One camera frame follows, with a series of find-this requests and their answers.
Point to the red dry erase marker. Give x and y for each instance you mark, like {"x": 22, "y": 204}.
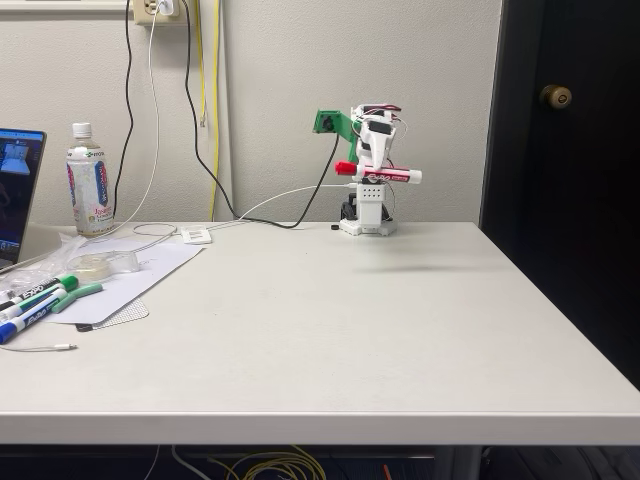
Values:
{"x": 390, "y": 176}

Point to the green expo marker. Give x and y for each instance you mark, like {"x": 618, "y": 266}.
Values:
{"x": 67, "y": 281}

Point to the clear plastic bag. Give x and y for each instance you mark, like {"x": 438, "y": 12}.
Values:
{"x": 30, "y": 277}

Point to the beige wall outlet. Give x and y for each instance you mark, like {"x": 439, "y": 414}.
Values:
{"x": 145, "y": 12}

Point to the brass door knob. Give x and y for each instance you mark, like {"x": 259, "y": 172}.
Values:
{"x": 555, "y": 96}

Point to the plastic tea bottle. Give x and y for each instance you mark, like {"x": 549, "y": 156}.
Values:
{"x": 90, "y": 185}

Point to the white power charger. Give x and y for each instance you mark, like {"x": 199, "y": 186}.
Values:
{"x": 166, "y": 7}

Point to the grey laptop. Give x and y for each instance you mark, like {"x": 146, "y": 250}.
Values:
{"x": 17, "y": 195}

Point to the blue expo marker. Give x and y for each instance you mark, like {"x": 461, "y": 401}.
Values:
{"x": 30, "y": 317}

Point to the black door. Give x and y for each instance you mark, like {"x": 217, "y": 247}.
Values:
{"x": 575, "y": 200}

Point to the clear tape dispenser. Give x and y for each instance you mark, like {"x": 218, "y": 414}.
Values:
{"x": 105, "y": 263}

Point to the white paper sheet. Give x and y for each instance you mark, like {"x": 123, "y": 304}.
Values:
{"x": 155, "y": 270}

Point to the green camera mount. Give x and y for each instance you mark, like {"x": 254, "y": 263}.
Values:
{"x": 332, "y": 122}

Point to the mint green pen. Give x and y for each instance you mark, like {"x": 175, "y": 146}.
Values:
{"x": 80, "y": 292}

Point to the white usb adapter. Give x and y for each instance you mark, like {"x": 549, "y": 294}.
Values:
{"x": 196, "y": 235}

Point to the white mesh pad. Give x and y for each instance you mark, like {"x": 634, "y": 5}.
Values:
{"x": 127, "y": 315}

